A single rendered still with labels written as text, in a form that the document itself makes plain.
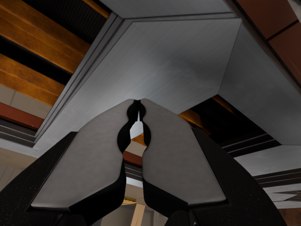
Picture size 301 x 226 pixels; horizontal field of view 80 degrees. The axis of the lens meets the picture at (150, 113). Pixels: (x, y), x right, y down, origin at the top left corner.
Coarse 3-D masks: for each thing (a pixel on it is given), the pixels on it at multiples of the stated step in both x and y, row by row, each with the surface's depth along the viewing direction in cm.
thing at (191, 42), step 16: (144, 32) 23; (160, 32) 23; (176, 32) 22; (192, 32) 22; (208, 32) 22; (176, 48) 24; (192, 48) 24; (208, 48) 24; (224, 48) 24; (192, 64) 26; (208, 64) 26; (224, 64) 26; (208, 80) 28
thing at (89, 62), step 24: (120, 24) 23; (96, 48) 28; (264, 48) 24; (288, 72) 32; (72, 96) 35; (0, 120) 55; (48, 120) 47; (24, 144) 58; (240, 144) 51; (264, 144) 46
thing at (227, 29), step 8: (208, 24) 21; (216, 24) 21; (224, 24) 21; (232, 24) 21; (240, 24) 21; (216, 32) 22; (224, 32) 22; (232, 32) 22; (224, 40) 23; (232, 40) 23; (232, 48) 24
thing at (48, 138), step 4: (44, 132) 49; (44, 136) 51; (48, 136) 51; (52, 136) 50; (56, 136) 50; (40, 140) 53; (44, 140) 53; (48, 140) 53; (52, 140) 53; (56, 140) 52; (52, 144) 55
